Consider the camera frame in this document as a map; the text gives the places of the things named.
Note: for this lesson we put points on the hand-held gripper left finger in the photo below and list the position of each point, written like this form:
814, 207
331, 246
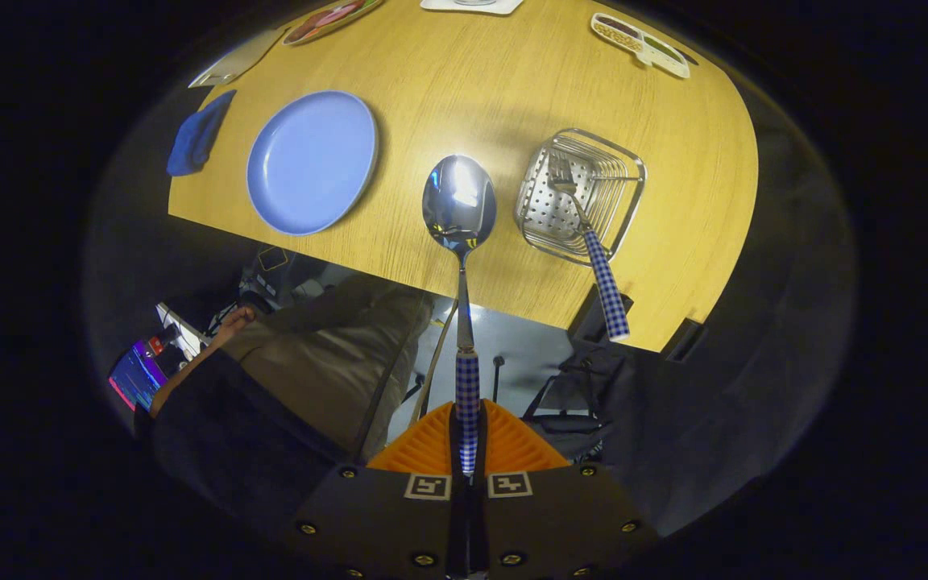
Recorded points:
383, 524

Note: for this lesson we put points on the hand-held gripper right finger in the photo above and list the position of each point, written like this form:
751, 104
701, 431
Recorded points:
544, 524

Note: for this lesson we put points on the person's dark shirt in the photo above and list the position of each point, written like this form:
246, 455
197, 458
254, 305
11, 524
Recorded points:
230, 443

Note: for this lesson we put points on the laptop with purple screen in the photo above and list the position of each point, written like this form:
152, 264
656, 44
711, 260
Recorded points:
138, 374

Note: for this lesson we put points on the blue plate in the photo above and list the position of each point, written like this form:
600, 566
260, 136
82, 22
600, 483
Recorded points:
311, 161

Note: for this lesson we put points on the blue folded cloth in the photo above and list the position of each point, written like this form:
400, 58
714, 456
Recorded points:
194, 137

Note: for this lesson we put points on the white toaster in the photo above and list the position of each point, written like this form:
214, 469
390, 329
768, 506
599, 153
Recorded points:
238, 60

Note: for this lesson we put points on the white divided snack dish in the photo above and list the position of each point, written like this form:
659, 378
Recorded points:
633, 36

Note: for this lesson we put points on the oval plate of food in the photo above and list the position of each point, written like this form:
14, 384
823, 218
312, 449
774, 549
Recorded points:
327, 20

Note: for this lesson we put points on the white coaster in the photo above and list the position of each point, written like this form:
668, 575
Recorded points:
506, 7

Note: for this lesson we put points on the black table bracket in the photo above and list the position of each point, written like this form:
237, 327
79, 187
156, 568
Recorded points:
585, 318
683, 342

